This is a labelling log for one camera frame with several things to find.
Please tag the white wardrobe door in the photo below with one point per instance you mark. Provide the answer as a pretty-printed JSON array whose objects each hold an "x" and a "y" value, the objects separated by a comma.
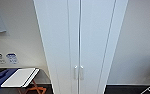
[
  {"x": 57, "y": 40},
  {"x": 96, "y": 40}
]

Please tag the white wardrobe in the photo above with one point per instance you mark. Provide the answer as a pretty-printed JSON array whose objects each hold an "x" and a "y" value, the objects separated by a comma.
[{"x": 121, "y": 33}]

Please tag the flat white blue box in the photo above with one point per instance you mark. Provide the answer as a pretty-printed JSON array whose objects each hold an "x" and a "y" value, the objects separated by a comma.
[{"x": 19, "y": 77}]

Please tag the orange stand frame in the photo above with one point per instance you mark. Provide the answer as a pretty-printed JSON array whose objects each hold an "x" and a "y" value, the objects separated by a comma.
[{"x": 32, "y": 89}]

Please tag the blue white wall label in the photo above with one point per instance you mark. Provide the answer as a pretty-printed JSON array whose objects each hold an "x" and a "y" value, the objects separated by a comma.
[{"x": 11, "y": 58}]

